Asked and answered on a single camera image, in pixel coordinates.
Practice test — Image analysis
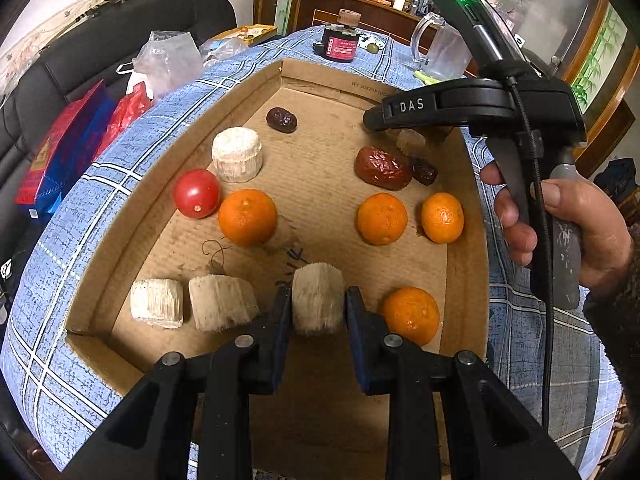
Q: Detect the person's right hand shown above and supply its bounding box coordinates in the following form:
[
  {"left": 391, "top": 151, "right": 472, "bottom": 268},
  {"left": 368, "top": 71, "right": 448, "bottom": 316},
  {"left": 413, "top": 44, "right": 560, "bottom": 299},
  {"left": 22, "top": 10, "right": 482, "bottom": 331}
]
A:
[{"left": 480, "top": 160, "right": 636, "bottom": 288}]

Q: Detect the clear plastic bag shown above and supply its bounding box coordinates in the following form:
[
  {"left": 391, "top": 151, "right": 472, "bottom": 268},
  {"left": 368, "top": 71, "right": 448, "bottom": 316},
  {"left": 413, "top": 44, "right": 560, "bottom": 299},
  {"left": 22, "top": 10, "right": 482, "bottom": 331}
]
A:
[
  {"left": 199, "top": 35, "right": 251, "bottom": 68},
  {"left": 117, "top": 30, "right": 205, "bottom": 101}
]

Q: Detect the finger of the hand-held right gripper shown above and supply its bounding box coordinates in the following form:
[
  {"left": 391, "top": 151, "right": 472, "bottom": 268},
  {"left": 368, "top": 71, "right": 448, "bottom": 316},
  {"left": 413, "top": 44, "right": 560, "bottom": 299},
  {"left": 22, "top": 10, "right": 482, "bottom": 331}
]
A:
[{"left": 362, "top": 91, "right": 443, "bottom": 133}]

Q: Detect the black sofa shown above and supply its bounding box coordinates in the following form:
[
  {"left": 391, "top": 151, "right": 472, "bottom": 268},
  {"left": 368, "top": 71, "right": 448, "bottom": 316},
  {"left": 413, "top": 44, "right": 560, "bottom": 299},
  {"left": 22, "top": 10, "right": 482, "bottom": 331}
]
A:
[{"left": 0, "top": 0, "right": 238, "bottom": 161}]

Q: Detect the dark date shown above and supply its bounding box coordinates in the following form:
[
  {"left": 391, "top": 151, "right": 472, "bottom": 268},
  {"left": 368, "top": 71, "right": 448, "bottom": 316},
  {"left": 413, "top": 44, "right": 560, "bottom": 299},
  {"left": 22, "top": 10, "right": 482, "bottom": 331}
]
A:
[
  {"left": 409, "top": 157, "right": 439, "bottom": 185},
  {"left": 265, "top": 106, "right": 299, "bottom": 134}
]

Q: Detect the small orange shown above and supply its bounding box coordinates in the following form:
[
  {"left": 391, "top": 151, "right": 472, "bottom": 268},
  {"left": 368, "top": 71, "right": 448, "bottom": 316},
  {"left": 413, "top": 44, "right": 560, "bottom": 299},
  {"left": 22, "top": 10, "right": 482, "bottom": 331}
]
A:
[{"left": 421, "top": 192, "right": 465, "bottom": 244}]

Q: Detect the red plastic bag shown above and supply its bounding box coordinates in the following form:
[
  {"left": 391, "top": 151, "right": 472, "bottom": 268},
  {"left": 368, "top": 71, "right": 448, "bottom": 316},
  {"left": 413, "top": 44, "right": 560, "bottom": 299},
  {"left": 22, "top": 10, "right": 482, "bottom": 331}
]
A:
[{"left": 102, "top": 81, "right": 153, "bottom": 146}]

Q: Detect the red tomato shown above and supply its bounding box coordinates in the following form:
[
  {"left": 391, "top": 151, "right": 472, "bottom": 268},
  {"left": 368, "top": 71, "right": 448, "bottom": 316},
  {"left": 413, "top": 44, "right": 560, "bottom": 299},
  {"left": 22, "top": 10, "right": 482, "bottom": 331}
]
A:
[{"left": 173, "top": 168, "right": 221, "bottom": 219}]

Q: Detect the red and blue gift box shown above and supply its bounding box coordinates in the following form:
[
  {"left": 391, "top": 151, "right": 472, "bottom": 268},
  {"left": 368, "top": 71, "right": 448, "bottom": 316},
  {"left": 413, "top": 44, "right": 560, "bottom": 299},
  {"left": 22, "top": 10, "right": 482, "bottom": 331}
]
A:
[{"left": 15, "top": 79, "right": 118, "bottom": 218}]

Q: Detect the black jar with pink label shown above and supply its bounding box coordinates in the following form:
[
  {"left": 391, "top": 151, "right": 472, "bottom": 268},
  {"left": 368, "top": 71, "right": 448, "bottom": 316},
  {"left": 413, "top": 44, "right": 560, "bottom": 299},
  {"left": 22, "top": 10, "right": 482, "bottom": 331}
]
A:
[{"left": 320, "top": 8, "right": 362, "bottom": 63}]

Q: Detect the yellow box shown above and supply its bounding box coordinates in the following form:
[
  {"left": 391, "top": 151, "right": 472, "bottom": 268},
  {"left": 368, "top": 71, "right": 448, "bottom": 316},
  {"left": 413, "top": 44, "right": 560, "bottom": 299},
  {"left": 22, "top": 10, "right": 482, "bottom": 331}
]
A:
[{"left": 210, "top": 24, "right": 278, "bottom": 43}]

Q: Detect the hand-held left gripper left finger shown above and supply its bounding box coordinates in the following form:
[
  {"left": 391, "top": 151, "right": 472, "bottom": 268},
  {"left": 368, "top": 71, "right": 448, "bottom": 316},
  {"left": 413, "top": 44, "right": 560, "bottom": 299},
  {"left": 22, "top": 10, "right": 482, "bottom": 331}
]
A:
[{"left": 60, "top": 282, "right": 293, "bottom": 480}]

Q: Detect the clear plastic pitcher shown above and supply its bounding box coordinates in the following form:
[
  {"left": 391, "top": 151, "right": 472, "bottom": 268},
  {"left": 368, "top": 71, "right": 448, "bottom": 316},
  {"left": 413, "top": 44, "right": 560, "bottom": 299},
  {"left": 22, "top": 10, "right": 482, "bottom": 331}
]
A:
[{"left": 411, "top": 11, "right": 476, "bottom": 81}]

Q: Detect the large red date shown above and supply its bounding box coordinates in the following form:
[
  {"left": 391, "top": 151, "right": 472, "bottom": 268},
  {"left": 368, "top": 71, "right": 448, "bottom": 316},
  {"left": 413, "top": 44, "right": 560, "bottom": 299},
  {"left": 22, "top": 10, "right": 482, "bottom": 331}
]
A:
[{"left": 354, "top": 146, "right": 413, "bottom": 191}]

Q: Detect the person's right forearm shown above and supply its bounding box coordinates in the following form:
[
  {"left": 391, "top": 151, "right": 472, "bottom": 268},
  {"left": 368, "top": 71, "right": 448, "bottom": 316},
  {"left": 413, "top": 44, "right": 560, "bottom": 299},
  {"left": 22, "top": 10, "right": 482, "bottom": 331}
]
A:
[{"left": 582, "top": 225, "right": 640, "bottom": 396}]

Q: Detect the blue plaid tablecloth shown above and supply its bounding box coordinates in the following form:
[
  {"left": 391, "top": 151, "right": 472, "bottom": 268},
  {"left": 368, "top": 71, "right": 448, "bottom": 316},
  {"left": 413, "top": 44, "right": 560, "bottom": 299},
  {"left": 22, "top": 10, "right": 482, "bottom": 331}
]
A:
[{"left": 0, "top": 24, "right": 628, "bottom": 476}]

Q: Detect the wooden tray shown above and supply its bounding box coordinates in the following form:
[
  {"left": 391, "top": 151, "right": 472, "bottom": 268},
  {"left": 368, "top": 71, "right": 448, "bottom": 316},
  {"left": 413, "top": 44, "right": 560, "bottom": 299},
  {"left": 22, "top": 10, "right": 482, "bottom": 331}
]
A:
[{"left": 65, "top": 57, "right": 491, "bottom": 480}]

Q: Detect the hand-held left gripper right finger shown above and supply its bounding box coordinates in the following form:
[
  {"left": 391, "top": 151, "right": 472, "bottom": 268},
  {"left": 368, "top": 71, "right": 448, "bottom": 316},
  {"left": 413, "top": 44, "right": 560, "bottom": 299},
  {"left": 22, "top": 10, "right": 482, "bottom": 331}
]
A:
[{"left": 345, "top": 286, "right": 583, "bottom": 480}]

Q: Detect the dark blue jacket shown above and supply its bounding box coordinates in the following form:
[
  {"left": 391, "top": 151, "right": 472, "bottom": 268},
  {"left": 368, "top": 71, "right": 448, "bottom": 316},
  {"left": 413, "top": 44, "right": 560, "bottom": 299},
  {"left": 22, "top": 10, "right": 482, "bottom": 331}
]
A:
[{"left": 595, "top": 158, "right": 638, "bottom": 201}]

